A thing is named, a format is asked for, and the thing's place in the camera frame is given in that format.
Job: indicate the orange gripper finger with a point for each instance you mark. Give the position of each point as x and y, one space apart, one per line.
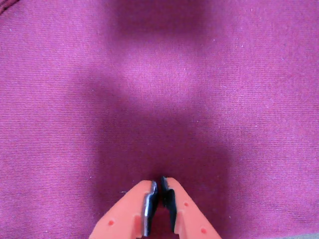
122 214
187 214

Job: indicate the maroon cloth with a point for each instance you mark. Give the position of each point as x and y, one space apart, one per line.
74 99

